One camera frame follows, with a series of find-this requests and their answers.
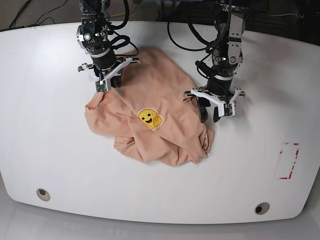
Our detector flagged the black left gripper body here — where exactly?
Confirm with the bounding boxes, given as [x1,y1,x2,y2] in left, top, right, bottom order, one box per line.
[206,74,234,99]

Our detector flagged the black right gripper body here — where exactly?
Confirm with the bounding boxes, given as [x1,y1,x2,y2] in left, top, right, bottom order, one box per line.
[89,48,117,71]

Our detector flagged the peach t-shirt with emoji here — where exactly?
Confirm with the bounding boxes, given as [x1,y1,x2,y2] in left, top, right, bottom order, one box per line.
[85,48,215,166]

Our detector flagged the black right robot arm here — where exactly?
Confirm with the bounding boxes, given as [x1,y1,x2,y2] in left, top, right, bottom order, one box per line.
[76,0,130,92]

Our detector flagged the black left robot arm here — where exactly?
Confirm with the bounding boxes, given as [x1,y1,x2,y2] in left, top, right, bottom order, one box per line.
[191,0,246,123]

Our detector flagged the red tape rectangle marking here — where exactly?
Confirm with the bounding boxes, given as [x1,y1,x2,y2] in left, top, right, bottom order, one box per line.
[276,142,300,180]

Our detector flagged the right table grommet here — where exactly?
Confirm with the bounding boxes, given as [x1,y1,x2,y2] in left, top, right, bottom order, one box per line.
[254,202,270,216]

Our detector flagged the table grommet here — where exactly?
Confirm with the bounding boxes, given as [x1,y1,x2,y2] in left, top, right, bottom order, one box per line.
[254,202,270,216]
[36,188,51,202]

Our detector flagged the left table grommet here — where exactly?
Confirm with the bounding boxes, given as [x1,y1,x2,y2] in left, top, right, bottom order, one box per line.
[36,188,51,202]

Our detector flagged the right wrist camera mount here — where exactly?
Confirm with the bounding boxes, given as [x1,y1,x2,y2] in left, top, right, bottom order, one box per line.
[77,56,140,93]

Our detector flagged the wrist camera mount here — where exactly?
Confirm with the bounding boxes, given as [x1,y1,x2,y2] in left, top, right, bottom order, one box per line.
[184,87,246,118]
[77,56,140,93]

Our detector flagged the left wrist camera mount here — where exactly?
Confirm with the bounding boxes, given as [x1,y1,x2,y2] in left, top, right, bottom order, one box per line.
[184,87,246,118]

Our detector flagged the yellow cable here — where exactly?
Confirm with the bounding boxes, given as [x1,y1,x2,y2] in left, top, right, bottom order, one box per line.
[109,0,133,22]

